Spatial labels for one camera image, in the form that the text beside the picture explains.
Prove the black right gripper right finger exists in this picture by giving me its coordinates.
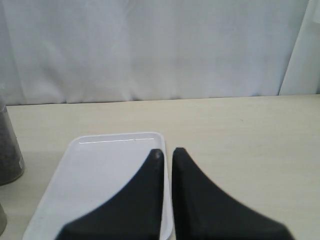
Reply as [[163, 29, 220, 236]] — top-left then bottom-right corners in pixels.
[[171, 147, 294, 240]]

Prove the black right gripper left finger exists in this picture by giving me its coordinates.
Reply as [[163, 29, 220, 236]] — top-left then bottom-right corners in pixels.
[[57, 149, 165, 240]]

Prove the steel mug with pellets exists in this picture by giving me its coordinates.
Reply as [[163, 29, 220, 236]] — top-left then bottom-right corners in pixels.
[[0, 203, 7, 235]]

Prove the white rectangular plastic tray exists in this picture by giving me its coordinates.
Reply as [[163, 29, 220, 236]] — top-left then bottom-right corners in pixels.
[[23, 132, 174, 240]]

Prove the translucent plastic tall container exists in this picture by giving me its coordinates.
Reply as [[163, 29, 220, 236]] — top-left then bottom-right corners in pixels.
[[0, 94, 25, 186]]

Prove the white backdrop curtain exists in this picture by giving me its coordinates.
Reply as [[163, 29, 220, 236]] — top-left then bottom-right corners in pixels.
[[0, 0, 320, 105]]

